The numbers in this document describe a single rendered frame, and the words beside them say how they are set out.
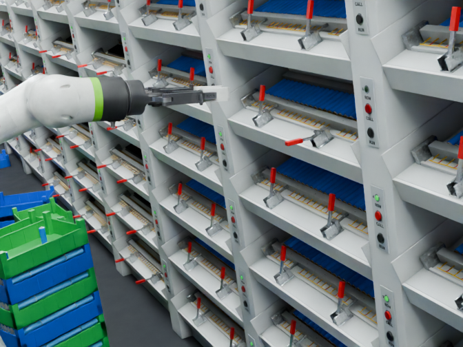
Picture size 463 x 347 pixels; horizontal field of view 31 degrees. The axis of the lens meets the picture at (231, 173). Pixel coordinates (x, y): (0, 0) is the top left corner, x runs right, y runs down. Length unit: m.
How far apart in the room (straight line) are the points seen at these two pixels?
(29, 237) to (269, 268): 0.92
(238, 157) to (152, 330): 1.16
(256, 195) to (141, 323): 1.22
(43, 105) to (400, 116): 0.71
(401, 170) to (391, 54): 0.20
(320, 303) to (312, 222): 0.20
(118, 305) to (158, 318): 0.24
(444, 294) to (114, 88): 0.78
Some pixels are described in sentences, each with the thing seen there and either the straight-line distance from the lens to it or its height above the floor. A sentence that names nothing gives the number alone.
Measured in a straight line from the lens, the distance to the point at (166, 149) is 2.60.
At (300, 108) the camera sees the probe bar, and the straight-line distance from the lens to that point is 1.85.
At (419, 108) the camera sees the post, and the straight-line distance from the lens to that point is 1.48.
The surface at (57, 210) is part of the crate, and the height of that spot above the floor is 0.18.
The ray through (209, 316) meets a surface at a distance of 2.83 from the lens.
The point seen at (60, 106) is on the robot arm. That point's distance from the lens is 1.72.
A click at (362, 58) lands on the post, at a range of 1.47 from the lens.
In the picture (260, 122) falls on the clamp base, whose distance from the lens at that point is 1.93.
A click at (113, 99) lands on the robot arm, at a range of 1.76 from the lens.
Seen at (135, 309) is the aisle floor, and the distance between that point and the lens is 3.30.
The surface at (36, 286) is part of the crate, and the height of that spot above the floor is 0.42.
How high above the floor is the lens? 1.36
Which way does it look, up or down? 16 degrees down
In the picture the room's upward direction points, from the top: 8 degrees counter-clockwise
